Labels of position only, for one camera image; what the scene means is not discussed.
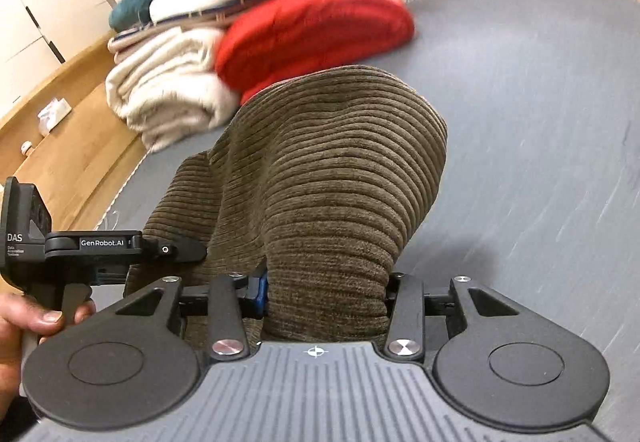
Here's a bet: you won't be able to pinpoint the white packet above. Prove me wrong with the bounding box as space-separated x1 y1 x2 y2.
37 97 74 135

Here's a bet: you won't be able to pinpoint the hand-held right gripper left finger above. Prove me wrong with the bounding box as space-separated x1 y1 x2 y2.
116 259 269 362

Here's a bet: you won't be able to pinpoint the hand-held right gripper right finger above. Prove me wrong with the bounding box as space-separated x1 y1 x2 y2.
385 273 521 363

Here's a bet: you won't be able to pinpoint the olive corduroy pants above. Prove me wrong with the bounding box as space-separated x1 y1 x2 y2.
122 64 449 354

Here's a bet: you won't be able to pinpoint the red folded blanket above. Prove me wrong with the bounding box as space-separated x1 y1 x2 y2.
214 0 417 107

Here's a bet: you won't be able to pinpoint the cream fleece folded blanket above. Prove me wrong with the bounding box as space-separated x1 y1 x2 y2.
104 26 242 154

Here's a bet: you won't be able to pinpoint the dark patterned folded cloth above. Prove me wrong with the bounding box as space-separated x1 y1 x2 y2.
107 0 332 54

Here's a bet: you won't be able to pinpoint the person's left hand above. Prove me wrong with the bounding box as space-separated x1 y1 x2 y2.
0 291 97 404

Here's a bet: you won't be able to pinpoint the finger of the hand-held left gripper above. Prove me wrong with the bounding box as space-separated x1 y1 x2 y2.
142 239 209 266

